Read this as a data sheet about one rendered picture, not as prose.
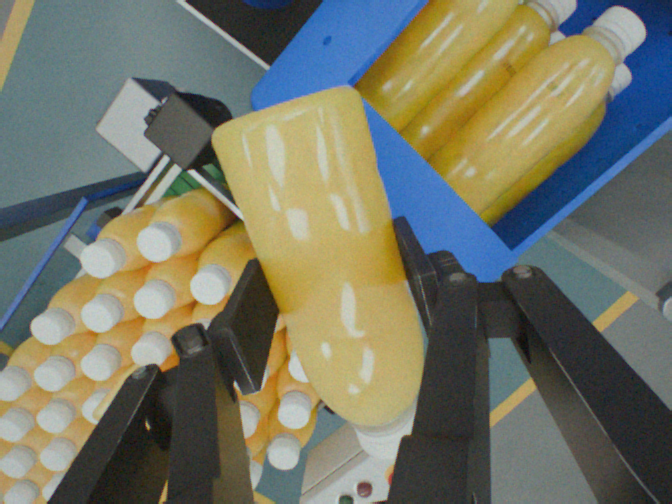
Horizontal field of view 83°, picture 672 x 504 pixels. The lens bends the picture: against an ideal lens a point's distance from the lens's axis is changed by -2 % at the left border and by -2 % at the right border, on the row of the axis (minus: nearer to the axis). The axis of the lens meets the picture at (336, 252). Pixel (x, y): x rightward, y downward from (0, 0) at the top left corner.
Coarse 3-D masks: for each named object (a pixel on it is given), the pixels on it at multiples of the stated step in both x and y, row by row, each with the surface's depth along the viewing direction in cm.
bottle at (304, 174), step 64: (256, 128) 15; (320, 128) 15; (256, 192) 16; (320, 192) 16; (384, 192) 18; (320, 256) 17; (384, 256) 18; (320, 320) 18; (384, 320) 18; (320, 384) 20; (384, 384) 19
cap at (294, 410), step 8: (288, 400) 48; (296, 400) 48; (304, 400) 48; (280, 408) 48; (288, 408) 47; (296, 408) 47; (304, 408) 47; (280, 416) 48; (288, 416) 48; (296, 416) 48; (304, 416) 48; (288, 424) 48; (296, 424) 48; (304, 424) 48
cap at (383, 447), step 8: (408, 424) 23; (400, 432) 22; (408, 432) 23; (360, 440) 24; (368, 440) 23; (376, 440) 22; (384, 440) 22; (392, 440) 22; (368, 448) 23; (376, 448) 23; (384, 448) 22; (392, 448) 22; (376, 456) 23; (384, 456) 23; (392, 456) 23
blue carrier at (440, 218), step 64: (384, 0) 24; (576, 0) 43; (640, 0) 41; (320, 64) 26; (640, 64) 39; (384, 128) 24; (640, 128) 34; (448, 192) 25; (576, 192) 35; (512, 256) 30
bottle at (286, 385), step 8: (288, 360) 54; (280, 368) 53; (288, 368) 52; (280, 376) 52; (288, 376) 51; (280, 384) 51; (288, 384) 50; (296, 384) 50; (304, 384) 50; (280, 392) 51; (288, 392) 49; (296, 392) 49; (304, 392) 50; (312, 392) 50; (280, 400) 50; (312, 400) 50
